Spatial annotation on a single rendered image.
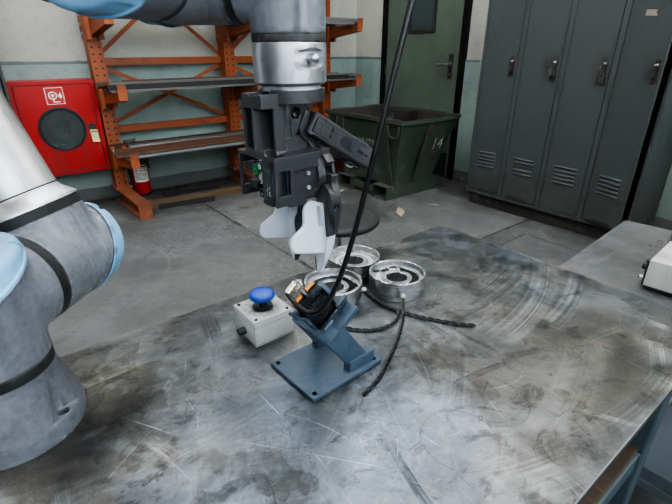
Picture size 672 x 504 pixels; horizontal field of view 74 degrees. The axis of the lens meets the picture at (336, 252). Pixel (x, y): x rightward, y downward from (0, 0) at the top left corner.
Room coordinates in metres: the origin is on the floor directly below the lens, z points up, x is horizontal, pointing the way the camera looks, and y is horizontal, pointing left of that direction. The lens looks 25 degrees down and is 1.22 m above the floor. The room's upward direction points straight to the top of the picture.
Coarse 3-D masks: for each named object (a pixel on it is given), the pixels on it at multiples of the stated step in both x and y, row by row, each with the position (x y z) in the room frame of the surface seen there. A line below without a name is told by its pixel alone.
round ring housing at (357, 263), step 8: (336, 248) 0.86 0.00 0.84; (344, 248) 0.87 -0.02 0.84; (360, 248) 0.87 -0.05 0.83; (368, 248) 0.86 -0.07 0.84; (336, 256) 0.84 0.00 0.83; (352, 256) 0.84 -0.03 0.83; (360, 256) 0.84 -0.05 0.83; (376, 256) 0.84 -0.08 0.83; (328, 264) 0.81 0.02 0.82; (336, 264) 0.78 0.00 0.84; (352, 264) 0.80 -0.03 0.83; (360, 264) 0.80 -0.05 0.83; (368, 264) 0.78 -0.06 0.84; (360, 272) 0.77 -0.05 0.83; (368, 272) 0.78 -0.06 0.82; (368, 280) 0.79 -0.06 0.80
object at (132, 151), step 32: (96, 32) 3.55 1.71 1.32; (192, 32) 4.34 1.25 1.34; (224, 32) 4.33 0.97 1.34; (352, 32) 4.74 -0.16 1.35; (96, 64) 3.72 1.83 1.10; (128, 64) 3.94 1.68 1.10; (224, 64) 4.39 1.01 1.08; (96, 96) 3.71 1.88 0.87; (160, 96) 4.12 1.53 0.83; (224, 96) 4.43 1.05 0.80; (128, 128) 3.88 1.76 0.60; (128, 160) 3.35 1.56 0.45; (128, 192) 3.61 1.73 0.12
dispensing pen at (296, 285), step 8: (296, 280) 0.50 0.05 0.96; (288, 288) 0.49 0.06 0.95; (296, 288) 0.49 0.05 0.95; (304, 288) 0.51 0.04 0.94; (312, 288) 0.52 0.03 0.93; (320, 288) 0.51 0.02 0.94; (304, 296) 0.50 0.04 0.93; (312, 296) 0.51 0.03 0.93; (320, 296) 0.51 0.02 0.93; (304, 304) 0.50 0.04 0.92; (312, 304) 0.50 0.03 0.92; (320, 304) 0.51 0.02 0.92; (328, 312) 0.52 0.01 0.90; (312, 320) 0.50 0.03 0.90; (320, 320) 0.51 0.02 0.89; (328, 320) 0.53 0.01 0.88; (320, 328) 0.51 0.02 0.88
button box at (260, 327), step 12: (276, 300) 0.64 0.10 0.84; (240, 312) 0.60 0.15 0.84; (252, 312) 0.60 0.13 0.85; (264, 312) 0.60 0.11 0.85; (276, 312) 0.60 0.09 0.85; (288, 312) 0.61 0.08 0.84; (240, 324) 0.61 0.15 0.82; (252, 324) 0.57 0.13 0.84; (264, 324) 0.58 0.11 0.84; (276, 324) 0.59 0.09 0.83; (288, 324) 0.61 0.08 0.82; (252, 336) 0.58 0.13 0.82; (264, 336) 0.58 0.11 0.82; (276, 336) 0.59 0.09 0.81
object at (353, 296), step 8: (312, 272) 0.75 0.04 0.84; (320, 272) 0.76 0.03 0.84; (328, 272) 0.76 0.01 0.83; (336, 272) 0.76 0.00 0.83; (352, 272) 0.75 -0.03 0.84; (304, 280) 0.71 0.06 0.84; (312, 280) 0.74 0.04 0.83; (328, 280) 0.74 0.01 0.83; (352, 280) 0.74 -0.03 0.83; (360, 280) 0.71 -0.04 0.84; (344, 288) 0.71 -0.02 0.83; (360, 288) 0.69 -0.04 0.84; (336, 296) 0.66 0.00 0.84; (352, 296) 0.67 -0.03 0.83; (360, 296) 0.70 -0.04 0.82
